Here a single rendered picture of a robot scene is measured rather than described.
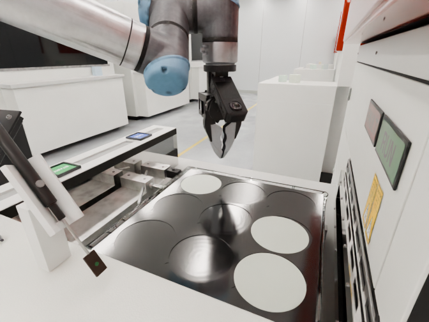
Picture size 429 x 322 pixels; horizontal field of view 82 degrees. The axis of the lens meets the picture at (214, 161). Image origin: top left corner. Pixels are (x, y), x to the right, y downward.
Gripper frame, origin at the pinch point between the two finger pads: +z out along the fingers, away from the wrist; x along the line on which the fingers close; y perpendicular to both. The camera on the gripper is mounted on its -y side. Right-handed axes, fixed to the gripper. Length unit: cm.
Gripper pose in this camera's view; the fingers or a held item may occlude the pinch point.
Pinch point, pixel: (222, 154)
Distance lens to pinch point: 59.8
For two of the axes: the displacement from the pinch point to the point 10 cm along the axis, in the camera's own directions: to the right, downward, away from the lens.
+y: -3.5, -3.7, 8.6
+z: 0.0, 9.2, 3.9
